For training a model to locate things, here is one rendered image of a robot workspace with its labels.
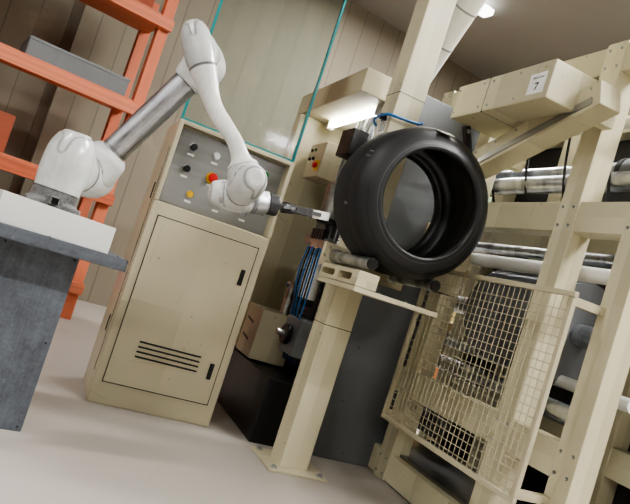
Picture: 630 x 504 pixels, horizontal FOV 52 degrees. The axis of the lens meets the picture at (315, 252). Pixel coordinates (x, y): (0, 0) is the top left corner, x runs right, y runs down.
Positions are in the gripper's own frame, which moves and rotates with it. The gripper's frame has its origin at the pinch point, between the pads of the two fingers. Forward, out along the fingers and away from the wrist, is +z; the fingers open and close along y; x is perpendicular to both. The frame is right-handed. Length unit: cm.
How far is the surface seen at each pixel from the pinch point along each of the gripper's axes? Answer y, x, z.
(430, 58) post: 28, -78, 47
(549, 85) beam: -33, -59, 63
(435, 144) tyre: -11.3, -33.6, 35.0
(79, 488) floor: -28, 93, -67
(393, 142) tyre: -9.1, -30.8, 19.2
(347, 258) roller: 8.8, 13.7, 17.9
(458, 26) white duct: 58, -108, 74
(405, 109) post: 28, -53, 40
